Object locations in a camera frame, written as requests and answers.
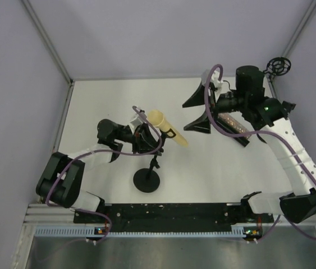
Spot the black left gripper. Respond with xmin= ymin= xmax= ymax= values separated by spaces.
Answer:
xmin=113 ymin=120 xmax=163 ymax=155

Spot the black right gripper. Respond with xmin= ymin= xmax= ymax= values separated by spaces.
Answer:
xmin=182 ymin=80 xmax=246 ymax=134

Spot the cream yellow microphone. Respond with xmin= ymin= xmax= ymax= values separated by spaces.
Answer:
xmin=147 ymin=109 xmax=189 ymax=147

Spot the glitter rhinestone microphone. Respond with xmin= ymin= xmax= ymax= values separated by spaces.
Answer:
xmin=218 ymin=113 xmax=249 ymax=134

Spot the grey microphone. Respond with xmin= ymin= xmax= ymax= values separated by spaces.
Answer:
xmin=226 ymin=130 xmax=250 ymax=147

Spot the black round-base mic stand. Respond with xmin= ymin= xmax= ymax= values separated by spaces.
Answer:
xmin=133 ymin=133 xmax=168 ymax=193

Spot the black tripod shock-mount stand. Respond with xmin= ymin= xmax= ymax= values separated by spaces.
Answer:
xmin=263 ymin=57 xmax=291 ymax=78

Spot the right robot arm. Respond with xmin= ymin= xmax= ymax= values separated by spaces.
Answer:
xmin=182 ymin=64 xmax=316 ymax=224

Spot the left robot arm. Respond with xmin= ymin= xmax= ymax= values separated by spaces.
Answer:
xmin=35 ymin=118 xmax=160 ymax=222

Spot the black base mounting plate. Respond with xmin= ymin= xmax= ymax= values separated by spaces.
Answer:
xmin=73 ymin=203 xmax=272 ymax=233

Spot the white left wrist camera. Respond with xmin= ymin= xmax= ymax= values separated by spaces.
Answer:
xmin=128 ymin=106 xmax=146 ymax=133

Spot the aluminium frame rail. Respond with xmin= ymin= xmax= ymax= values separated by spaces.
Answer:
xmin=22 ymin=203 xmax=316 ymax=239

